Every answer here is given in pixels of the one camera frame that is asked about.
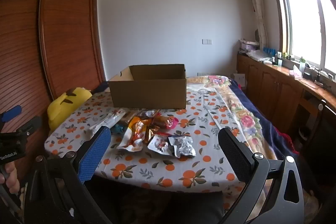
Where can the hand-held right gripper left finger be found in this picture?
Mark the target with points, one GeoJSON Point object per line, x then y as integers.
{"type": "Point", "coordinates": [95, 153]}

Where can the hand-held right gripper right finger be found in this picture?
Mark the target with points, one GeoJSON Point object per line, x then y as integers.
{"type": "Point", "coordinates": [233, 155]}

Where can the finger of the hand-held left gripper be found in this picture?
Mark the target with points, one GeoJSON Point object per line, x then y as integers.
{"type": "Point", "coordinates": [10, 113]}
{"type": "Point", "coordinates": [30, 125]}

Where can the teal snack packet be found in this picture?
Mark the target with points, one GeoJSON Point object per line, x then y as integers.
{"type": "Point", "coordinates": [119, 128]}

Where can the long white snack packet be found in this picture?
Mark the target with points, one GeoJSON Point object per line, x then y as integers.
{"type": "Point", "coordinates": [107, 120]}

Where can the orange and white snack packet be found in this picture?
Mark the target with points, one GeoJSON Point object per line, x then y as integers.
{"type": "Point", "coordinates": [132, 137]}

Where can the clear grain bar packet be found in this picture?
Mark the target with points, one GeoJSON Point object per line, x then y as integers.
{"type": "Point", "coordinates": [130, 117]}

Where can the silver snack packet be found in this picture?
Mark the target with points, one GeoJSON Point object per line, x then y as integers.
{"type": "Point", "coordinates": [181, 146]}

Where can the gold snack packet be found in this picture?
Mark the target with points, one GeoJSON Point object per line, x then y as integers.
{"type": "Point", "coordinates": [151, 132]}

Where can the white and red snack packet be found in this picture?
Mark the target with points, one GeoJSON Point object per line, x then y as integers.
{"type": "Point", "coordinates": [158, 144]}

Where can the pink snack packet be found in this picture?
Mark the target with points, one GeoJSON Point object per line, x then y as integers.
{"type": "Point", "coordinates": [173, 121]}

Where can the brown cardboard box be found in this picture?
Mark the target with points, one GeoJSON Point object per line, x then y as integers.
{"type": "Point", "coordinates": [147, 92]}

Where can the person's left hand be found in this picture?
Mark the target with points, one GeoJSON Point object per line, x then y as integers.
{"type": "Point", "coordinates": [10, 179]}

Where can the yellow plush toy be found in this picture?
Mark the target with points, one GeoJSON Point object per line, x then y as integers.
{"type": "Point", "coordinates": [63, 108]}

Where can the floral blanket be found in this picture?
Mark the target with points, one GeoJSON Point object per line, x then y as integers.
{"type": "Point", "coordinates": [244, 113]}

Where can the orange-print white tablecloth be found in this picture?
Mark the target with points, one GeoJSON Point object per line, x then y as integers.
{"type": "Point", "coordinates": [157, 169]}

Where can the wooden counter cabinet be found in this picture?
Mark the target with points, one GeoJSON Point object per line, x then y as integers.
{"type": "Point", "coordinates": [265, 87]}

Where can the white paper bag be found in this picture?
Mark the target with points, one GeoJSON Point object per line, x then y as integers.
{"type": "Point", "coordinates": [240, 80]}

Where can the wooden slatted wardrobe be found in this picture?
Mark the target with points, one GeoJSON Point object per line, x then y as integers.
{"type": "Point", "coordinates": [65, 29]}

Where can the white plastic bag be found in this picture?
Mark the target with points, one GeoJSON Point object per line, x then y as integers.
{"type": "Point", "coordinates": [260, 56]}

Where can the pink tissue box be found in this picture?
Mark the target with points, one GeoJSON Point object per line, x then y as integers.
{"type": "Point", "coordinates": [295, 72]}

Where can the row of blue bottles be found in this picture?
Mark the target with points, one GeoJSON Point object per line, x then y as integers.
{"type": "Point", "coordinates": [269, 51]}

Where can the stack of small boxes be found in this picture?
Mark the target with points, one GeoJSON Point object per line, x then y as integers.
{"type": "Point", "coordinates": [248, 46]}

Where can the green-capped bottle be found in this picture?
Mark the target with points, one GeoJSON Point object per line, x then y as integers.
{"type": "Point", "coordinates": [302, 64]}

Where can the small round fan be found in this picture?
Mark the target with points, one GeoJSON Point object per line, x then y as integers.
{"type": "Point", "coordinates": [256, 35]}

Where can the patterned beige curtain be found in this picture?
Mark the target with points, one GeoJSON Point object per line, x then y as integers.
{"type": "Point", "coordinates": [256, 3]}

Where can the wooden-framed window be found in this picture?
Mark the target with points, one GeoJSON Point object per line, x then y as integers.
{"type": "Point", "coordinates": [302, 16]}

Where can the white wall socket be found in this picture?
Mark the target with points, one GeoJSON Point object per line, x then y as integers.
{"type": "Point", "coordinates": [201, 74]}

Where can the white wall switch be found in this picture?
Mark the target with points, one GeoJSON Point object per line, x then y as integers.
{"type": "Point", "coordinates": [207, 41]}

